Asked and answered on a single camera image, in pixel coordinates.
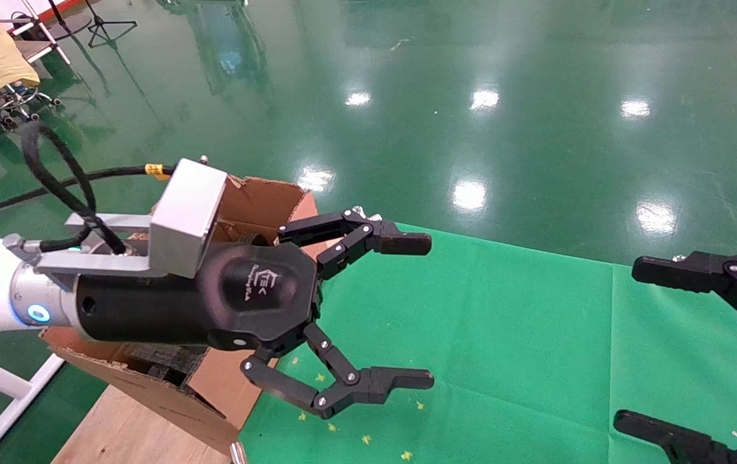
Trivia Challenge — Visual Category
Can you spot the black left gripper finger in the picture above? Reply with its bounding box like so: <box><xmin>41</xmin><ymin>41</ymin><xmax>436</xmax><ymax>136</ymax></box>
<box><xmin>278</xmin><ymin>209</ymin><xmax>432</xmax><ymax>279</ymax></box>
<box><xmin>242</xmin><ymin>322</ymin><xmax>435</xmax><ymax>420</ymax></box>

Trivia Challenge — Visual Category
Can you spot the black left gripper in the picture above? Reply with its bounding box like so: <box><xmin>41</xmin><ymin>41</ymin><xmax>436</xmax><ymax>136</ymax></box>
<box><xmin>75</xmin><ymin>242</ymin><xmax>323</xmax><ymax>353</ymax></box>

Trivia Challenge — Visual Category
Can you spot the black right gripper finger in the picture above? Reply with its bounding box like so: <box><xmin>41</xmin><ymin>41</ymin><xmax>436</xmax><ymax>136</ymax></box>
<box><xmin>631</xmin><ymin>248</ymin><xmax>737</xmax><ymax>345</ymax></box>
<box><xmin>612</xmin><ymin>409</ymin><xmax>737</xmax><ymax>464</ymax></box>

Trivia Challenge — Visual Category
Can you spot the large open cardboard carton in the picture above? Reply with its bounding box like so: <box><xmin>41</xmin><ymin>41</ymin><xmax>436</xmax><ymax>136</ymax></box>
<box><xmin>40</xmin><ymin>175</ymin><xmax>319</xmax><ymax>455</ymax></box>

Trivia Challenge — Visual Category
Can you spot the black foam insert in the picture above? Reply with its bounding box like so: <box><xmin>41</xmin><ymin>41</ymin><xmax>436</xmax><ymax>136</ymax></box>
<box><xmin>120</xmin><ymin>342</ymin><xmax>208</xmax><ymax>387</ymax></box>

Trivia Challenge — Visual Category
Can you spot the green cloth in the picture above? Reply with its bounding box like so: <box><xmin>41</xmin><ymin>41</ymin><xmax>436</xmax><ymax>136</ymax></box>
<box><xmin>238</xmin><ymin>222</ymin><xmax>737</xmax><ymax>464</ymax></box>

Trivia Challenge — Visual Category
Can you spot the office chair wheel base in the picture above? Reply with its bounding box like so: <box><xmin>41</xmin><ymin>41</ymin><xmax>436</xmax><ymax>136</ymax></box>
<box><xmin>0</xmin><ymin>84</ymin><xmax>63</xmax><ymax>128</ymax></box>

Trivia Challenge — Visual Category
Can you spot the black tripod stand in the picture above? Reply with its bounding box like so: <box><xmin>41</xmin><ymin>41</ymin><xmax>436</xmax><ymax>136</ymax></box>
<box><xmin>85</xmin><ymin>0</ymin><xmax>139</xmax><ymax>49</ymax></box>

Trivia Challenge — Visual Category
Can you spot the white metal rack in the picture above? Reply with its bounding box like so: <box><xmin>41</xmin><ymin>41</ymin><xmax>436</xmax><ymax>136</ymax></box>
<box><xmin>0</xmin><ymin>0</ymin><xmax>73</xmax><ymax>65</ymax></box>

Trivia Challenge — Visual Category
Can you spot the black round base stand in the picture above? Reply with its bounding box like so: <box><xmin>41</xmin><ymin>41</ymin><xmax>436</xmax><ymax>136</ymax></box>
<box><xmin>46</xmin><ymin>0</ymin><xmax>93</xmax><ymax>41</ymax></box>

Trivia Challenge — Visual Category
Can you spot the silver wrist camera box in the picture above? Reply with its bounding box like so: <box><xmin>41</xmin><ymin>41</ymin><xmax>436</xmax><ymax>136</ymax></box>
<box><xmin>33</xmin><ymin>159</ymin><xmax>227</xmax><ymax>279</ymax></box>

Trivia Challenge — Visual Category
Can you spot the thick black cable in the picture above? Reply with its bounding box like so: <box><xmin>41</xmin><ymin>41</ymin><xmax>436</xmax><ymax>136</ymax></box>
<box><xmin>0</xmin><ymin>122</ymin><xmax>176</xmax><ymax>255</ymax></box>

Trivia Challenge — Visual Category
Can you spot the white table frame leg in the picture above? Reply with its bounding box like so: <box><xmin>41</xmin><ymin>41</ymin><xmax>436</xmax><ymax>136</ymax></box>
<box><xmin>0</xmin><ymin>345</ymin><xmax>66</xmax><ymax>464</ymax></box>

